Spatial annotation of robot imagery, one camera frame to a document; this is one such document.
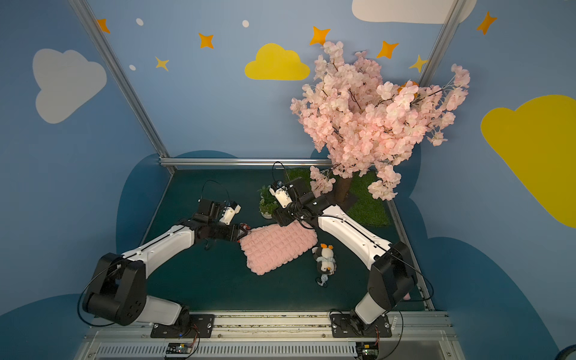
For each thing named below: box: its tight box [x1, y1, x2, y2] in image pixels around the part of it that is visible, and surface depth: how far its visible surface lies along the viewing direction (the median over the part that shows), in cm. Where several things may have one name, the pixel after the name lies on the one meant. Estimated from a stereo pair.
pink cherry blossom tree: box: [290, 42, 471, 204], surface depth 69 cm
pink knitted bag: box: [240, 220, 318, 276], surface depth 89 cm
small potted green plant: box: [258, 185, 281, 220], surface depth 103 cm
